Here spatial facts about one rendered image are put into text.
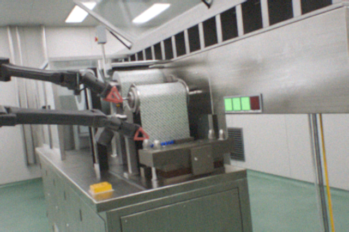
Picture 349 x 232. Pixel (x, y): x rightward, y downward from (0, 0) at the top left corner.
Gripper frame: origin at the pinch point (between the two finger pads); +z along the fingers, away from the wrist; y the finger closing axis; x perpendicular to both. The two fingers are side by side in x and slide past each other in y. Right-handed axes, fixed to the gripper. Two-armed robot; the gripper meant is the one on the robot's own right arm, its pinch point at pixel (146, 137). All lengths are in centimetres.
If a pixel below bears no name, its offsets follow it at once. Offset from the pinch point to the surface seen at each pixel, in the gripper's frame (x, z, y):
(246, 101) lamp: 25.3, 19.7, 36.7
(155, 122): 7.8, 0.9, 0.3
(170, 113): 14.7, 6.4, 0.3
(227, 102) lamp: 25.5, 19.5, 23.6
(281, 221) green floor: -12, 194, -107
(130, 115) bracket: 7.0, -9.2, -7.1
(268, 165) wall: 53, 273, -243
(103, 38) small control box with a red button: 49, -27, -58
